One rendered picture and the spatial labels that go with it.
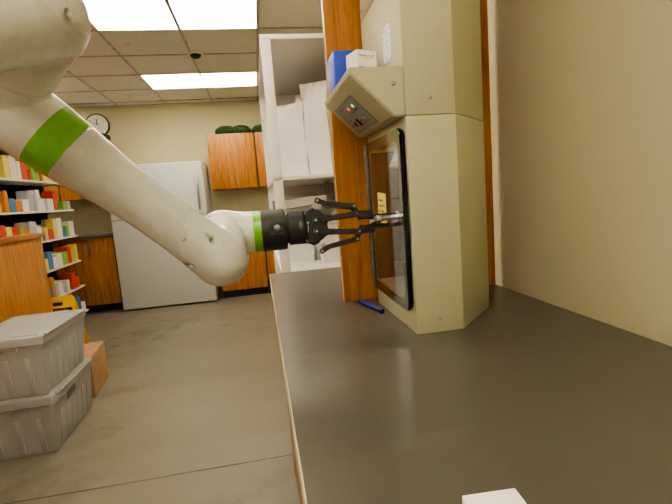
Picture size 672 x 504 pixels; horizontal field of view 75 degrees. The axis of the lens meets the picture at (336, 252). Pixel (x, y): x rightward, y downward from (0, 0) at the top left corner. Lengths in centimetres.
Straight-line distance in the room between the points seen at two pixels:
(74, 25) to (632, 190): 102
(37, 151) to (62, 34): 19
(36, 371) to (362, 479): 243
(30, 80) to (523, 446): 82
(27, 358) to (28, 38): 227
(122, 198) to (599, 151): 97
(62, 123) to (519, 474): 80
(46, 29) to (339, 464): 65
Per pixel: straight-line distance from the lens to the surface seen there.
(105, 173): 82
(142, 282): 604
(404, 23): 101
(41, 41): 72
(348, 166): 130
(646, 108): 107
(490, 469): 58
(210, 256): 84
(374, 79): 96
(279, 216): 97
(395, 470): 57
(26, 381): 289
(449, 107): 100
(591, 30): 121
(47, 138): 82
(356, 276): 132
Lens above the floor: 126
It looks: 7 degrees down
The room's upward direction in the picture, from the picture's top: 4 degrees counter-clockwise
